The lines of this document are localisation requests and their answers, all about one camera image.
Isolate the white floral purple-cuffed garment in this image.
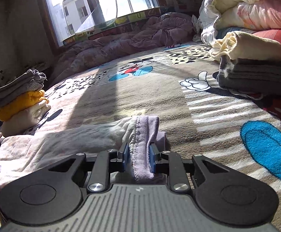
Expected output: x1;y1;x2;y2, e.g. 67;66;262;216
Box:
0;115;166;189

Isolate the folded yellow garment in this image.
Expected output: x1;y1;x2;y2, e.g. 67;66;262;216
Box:
0;90;49;122

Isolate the folded cream garment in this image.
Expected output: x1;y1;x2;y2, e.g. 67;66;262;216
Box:
0;100;51;137

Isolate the folded grey garment on stack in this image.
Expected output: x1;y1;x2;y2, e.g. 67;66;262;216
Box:
0;69;47;108

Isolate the Mickey Mouse plush blanket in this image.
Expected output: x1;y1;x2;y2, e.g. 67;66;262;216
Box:
0;41;281;232

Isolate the purple quilted comforter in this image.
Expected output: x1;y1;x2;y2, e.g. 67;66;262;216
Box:
49;12;195;84

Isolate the folded cream towel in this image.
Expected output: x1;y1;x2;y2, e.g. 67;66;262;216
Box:
209;31;281;61

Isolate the folded dark grey garment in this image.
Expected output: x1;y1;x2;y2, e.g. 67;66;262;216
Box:
217;55;281;95

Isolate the window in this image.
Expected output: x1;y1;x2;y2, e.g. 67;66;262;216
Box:
37;0;160;54

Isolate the pink white bedding pile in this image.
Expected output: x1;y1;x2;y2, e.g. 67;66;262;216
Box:
198;0;281;46

